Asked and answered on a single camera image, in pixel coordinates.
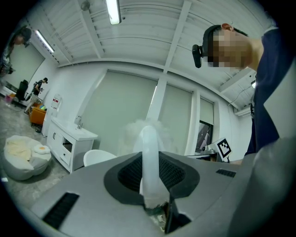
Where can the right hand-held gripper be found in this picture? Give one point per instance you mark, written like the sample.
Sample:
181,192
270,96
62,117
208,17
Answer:
223,148

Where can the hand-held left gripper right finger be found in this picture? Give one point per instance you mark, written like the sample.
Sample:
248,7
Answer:
208,203

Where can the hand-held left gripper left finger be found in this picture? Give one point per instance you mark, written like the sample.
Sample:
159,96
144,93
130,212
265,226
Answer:
88,203

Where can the green and white bathtub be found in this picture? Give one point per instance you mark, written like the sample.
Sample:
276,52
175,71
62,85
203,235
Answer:
97,157

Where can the dark framed window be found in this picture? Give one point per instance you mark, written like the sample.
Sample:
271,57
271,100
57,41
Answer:
204,136

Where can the grey roller blind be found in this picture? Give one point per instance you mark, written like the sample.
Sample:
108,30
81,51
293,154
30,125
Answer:
175,115
120,111
206,111

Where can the white vanity cabinet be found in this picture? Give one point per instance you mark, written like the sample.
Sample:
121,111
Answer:
69,143

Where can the person's dark blue shirt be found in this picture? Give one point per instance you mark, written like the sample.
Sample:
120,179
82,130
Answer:
268,92

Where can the fried egg cushion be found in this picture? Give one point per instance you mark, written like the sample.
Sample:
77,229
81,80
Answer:
42,148

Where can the grey bean bag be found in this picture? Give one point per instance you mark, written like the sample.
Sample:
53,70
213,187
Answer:
20,169

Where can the chrome faucet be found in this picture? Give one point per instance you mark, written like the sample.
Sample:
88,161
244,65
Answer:
79,123

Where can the pale yellow blanket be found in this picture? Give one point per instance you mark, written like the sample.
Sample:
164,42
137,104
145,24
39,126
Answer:
18,150

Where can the person's head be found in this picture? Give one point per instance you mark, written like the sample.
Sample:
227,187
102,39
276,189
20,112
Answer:
231,46

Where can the white dispenser red label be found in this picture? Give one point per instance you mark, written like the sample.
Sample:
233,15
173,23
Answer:
56,101

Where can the pink basket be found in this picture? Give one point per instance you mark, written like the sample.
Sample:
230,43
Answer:
8,99

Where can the black office chair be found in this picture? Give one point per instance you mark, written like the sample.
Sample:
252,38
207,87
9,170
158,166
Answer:
22,89

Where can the long ceiling light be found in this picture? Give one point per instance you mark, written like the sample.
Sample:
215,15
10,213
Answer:
113,11
45,41

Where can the black head camera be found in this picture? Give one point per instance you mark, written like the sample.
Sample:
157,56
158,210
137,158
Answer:
197,55

